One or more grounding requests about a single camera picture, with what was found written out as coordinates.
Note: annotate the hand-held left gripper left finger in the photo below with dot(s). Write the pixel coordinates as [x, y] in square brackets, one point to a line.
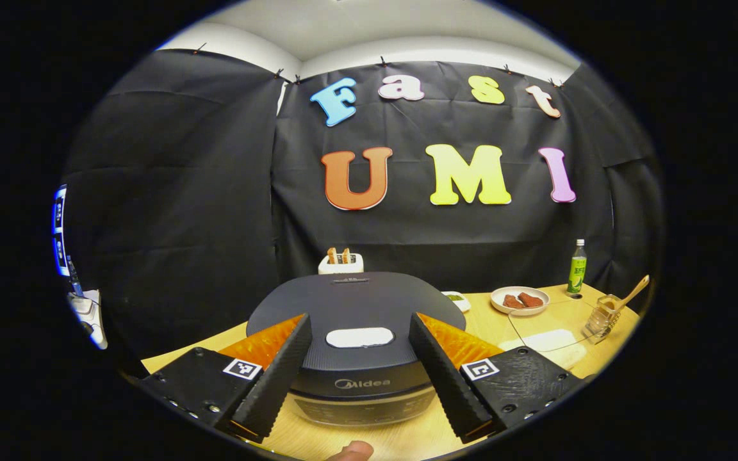
[276, 381]

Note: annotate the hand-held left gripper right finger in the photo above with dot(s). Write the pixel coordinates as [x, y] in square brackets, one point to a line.
[444, 381]

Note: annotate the clear tray of rice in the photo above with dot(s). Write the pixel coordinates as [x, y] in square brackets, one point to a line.
[548, 339]

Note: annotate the dark grey rice cooker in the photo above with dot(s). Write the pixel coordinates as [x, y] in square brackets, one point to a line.
[356, 301]

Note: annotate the wooden spoon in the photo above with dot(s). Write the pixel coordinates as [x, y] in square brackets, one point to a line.
[631, 296]

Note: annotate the white divided bean dish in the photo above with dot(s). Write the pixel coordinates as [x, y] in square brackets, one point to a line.
[455, 299]

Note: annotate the white round plate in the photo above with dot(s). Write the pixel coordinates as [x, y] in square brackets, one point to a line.
[497, 306]

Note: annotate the brown meat piece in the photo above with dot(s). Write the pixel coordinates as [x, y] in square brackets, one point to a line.
[531, 299]
[512, 302]

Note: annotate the white toaster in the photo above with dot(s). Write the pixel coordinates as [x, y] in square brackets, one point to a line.
[340, 269]

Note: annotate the toast slice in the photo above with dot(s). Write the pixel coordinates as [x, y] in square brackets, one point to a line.
[332, 256]
[346, 256]

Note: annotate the green drink bottle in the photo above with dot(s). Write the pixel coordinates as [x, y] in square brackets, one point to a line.
[577, 272]

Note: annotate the white side desk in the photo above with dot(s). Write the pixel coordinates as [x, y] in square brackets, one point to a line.
[90, 320]

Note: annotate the black backdrop cloth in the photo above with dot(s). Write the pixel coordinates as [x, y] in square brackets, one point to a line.
[170, 192]

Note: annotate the computer monitor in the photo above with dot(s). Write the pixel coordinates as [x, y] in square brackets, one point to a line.
[59, 230]

